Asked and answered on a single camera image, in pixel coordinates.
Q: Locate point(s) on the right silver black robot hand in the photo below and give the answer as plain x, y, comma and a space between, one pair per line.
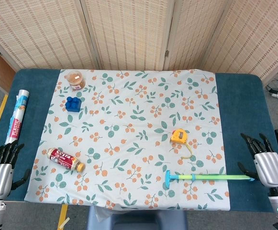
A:
271, 169

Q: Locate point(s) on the yellow tape measure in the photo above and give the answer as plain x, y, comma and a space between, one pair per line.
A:
178, 136

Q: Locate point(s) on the plastic food bag roll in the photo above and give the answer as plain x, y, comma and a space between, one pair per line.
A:
17, 115

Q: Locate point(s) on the red label coffee bottle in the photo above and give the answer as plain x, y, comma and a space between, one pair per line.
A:
62, 158

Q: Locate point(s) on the pale paper strip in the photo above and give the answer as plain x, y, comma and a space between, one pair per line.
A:
64, 222

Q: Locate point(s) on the blue toy building block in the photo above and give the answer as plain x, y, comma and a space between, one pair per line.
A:
73, 104

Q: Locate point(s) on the clear jar with orange contents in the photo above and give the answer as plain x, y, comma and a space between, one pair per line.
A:
76, 80

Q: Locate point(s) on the woven folding screen panel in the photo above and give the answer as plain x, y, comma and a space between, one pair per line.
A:
196, 33
129, 33
256, 40
40, 33

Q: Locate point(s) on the floral print tablecloth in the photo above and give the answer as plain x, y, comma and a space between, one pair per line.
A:
134, 119

